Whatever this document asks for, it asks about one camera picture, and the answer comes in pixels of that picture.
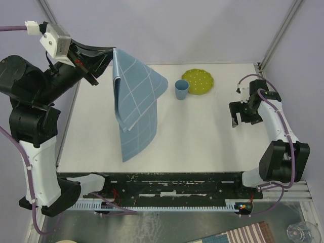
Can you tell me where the aluminium frame rail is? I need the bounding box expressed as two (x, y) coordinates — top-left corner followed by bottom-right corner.
(258, 0), (305, 76)

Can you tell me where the green dotted plate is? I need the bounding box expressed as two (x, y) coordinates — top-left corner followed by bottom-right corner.
(182, 69), (214, 95)

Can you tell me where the blue checked cloth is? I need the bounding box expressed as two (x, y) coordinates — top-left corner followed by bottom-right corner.
(112, 48), (168, 162)

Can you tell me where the cream round object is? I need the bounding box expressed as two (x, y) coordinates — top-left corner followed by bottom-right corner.
(56, 240), (76, 243)

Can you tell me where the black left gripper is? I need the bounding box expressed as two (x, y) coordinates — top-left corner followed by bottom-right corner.
(35, 37), (119, 105)

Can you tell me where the blue cup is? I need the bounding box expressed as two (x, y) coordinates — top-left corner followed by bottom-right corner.
(175, 79), (189, 100)

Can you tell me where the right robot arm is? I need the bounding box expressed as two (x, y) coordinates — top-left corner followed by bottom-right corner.
(229, 76), (310, 198)

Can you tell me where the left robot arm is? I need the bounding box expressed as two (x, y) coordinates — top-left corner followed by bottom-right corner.
(1, 41), (113, 217)

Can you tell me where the striped folded cloth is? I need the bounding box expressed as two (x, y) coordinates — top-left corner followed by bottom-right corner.
(191, 221), (275, 243)

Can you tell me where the clear glass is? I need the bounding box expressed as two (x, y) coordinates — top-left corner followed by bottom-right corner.
(287, 221), (321, 243)

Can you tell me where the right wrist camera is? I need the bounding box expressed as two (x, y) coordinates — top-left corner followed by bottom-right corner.
(236, 83), (250, 103)

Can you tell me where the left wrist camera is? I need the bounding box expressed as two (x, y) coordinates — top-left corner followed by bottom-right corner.
(40, 23), (74, 67)

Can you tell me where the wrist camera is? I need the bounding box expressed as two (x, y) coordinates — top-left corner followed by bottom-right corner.
(40, 23), (74, 67)
(236, 83), (250, 103)

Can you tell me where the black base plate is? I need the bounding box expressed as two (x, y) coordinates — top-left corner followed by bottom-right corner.
(57, 172), (264, 203)

